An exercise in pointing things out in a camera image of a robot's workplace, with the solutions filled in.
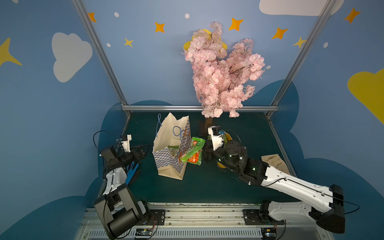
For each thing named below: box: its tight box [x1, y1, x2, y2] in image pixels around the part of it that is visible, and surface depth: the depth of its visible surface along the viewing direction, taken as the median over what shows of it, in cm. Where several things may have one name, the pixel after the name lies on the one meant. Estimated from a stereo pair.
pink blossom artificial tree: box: [183, 21, 271, 118], surface depth 66 cm
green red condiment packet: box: [180, 136, 206, 166], surface depth 62 cm
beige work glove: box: [260, 154, 291, 175], surface depth 97 cm
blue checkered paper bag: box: [152, 112, 193, 180], surface depth 82 cm
